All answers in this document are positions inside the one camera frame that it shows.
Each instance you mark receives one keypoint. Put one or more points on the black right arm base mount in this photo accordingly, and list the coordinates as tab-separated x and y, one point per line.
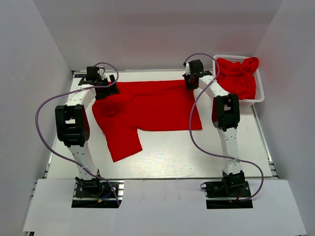
219	196

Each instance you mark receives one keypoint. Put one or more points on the blue label sticker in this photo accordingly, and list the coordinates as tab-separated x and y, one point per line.
82	76

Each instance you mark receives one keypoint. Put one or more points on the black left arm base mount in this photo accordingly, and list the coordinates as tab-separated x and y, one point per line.
97	194

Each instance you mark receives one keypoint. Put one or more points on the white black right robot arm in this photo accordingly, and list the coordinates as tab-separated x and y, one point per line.
225	118

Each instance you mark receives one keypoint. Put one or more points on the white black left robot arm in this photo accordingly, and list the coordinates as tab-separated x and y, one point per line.
73	128

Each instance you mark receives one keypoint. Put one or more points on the red t-shirts in basket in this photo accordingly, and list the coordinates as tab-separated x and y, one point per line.
237	77

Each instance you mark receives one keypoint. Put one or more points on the red t-shirt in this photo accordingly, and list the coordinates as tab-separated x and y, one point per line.
147	106

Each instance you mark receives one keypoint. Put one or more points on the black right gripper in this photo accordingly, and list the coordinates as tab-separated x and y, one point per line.
190	80

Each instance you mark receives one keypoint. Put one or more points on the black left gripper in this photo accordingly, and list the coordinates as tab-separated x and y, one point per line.
107	89

